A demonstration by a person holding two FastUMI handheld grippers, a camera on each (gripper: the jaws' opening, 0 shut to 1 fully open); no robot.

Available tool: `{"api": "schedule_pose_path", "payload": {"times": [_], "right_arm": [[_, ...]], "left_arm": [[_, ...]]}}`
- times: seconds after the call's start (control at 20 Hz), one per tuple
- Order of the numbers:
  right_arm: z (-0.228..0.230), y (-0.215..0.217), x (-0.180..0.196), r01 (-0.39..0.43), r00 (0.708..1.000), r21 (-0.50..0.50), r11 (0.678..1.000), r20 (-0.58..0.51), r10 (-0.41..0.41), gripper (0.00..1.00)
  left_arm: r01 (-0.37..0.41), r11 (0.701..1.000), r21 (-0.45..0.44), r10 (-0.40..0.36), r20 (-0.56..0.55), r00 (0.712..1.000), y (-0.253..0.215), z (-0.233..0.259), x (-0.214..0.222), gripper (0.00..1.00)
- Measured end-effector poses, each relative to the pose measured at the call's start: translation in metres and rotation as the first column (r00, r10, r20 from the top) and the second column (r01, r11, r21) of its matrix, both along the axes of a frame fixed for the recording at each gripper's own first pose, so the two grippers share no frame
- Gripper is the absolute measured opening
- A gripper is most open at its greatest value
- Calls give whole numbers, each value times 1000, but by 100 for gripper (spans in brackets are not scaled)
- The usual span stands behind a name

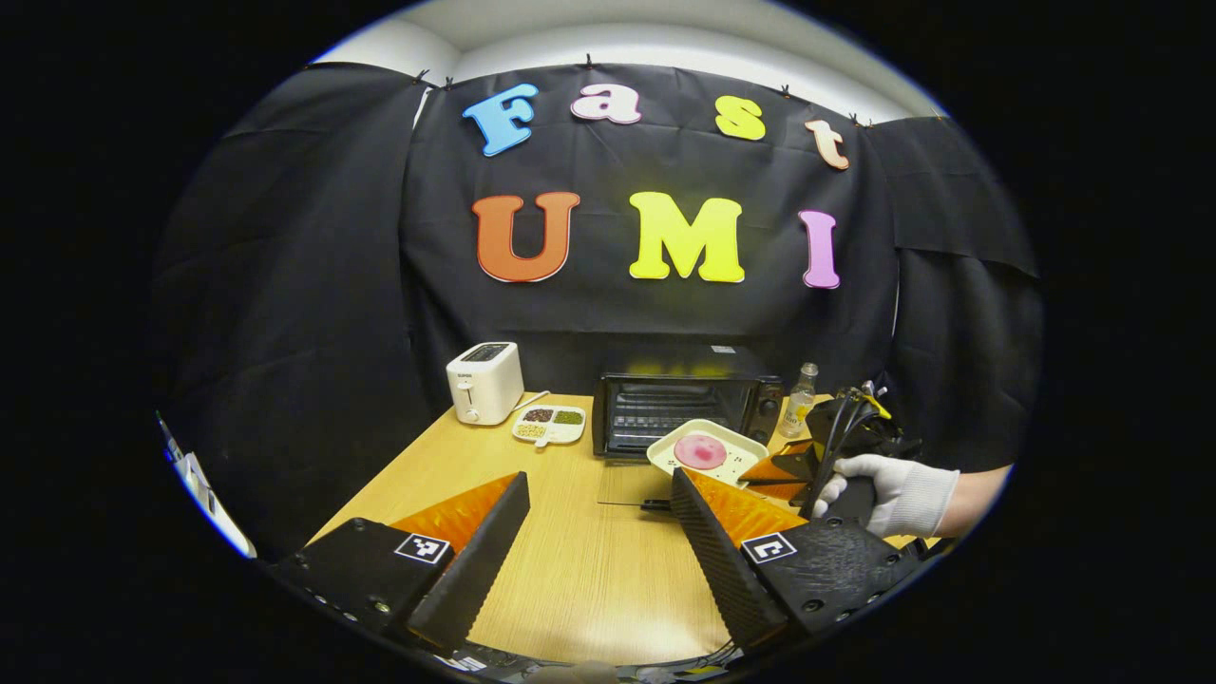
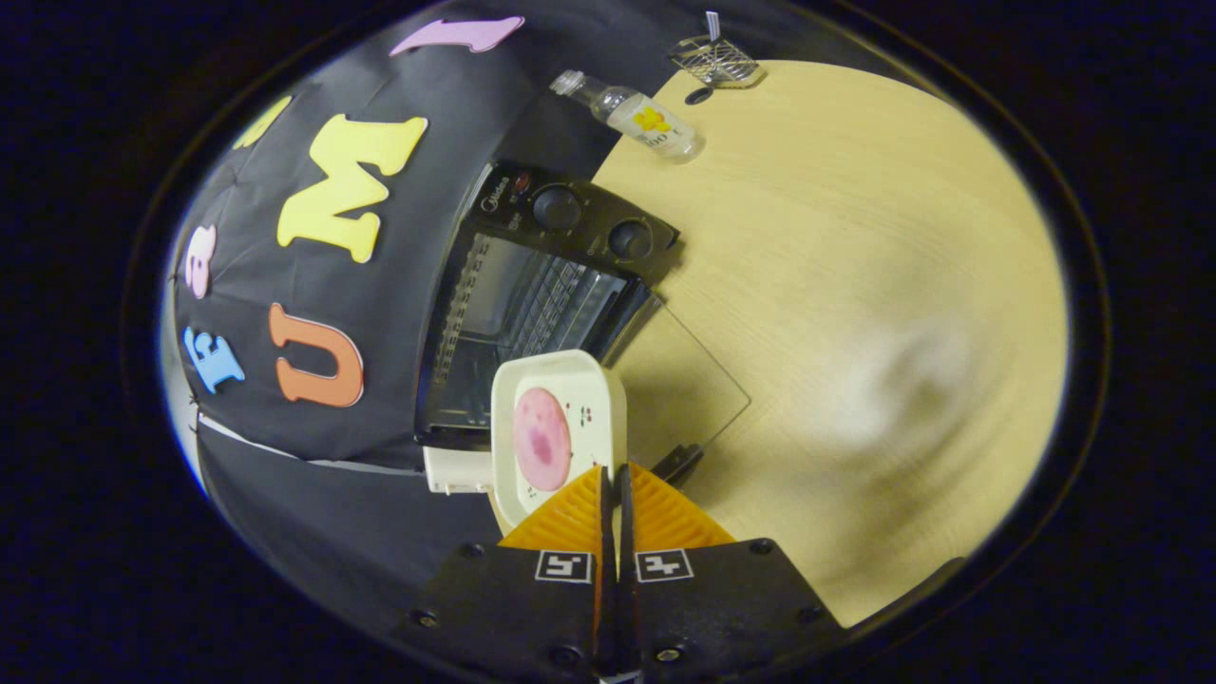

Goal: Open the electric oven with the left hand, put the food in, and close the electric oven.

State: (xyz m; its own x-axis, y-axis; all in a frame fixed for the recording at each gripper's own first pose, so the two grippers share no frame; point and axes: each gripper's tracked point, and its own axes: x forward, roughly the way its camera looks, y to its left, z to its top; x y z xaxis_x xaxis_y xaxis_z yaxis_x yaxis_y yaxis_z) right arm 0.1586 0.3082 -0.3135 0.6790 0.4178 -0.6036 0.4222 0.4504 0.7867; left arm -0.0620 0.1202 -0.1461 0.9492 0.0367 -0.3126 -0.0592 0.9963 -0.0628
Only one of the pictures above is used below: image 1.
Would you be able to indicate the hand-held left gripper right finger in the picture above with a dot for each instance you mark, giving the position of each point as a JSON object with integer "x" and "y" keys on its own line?
{"x": 722, "y": 560}

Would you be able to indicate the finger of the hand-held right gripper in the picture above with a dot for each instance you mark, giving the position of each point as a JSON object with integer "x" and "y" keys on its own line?
{"x": 784, "y": 463}
{"x": 784, "y": 490}

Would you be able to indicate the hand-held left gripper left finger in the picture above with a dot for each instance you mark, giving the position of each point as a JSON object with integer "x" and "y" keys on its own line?
{"x": 475, "y": 570}

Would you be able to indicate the cream square plate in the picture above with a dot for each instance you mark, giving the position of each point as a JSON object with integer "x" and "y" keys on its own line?
{"x": 736, "y": 446}

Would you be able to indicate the pink round food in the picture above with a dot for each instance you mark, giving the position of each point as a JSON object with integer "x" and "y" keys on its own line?
{"x": 700, "y": 452}

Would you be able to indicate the black electric oven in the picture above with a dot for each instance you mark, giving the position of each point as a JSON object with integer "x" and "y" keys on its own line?
{"x": 693, "y": 380}

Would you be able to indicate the clear drink bottle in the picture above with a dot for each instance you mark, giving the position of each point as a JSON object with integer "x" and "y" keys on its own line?
{"x": 798, "y": 404}

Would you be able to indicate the white divided grain dish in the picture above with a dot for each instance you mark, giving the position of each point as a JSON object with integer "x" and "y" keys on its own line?
{"x": 549, "y": 425}

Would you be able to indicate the white toaster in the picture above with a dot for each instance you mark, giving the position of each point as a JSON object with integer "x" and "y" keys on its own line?
{"x": 484, "y": 385}

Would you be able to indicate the black backdrop cloth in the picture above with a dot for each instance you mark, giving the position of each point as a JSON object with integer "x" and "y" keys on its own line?
{"x": 313, "y": 285}

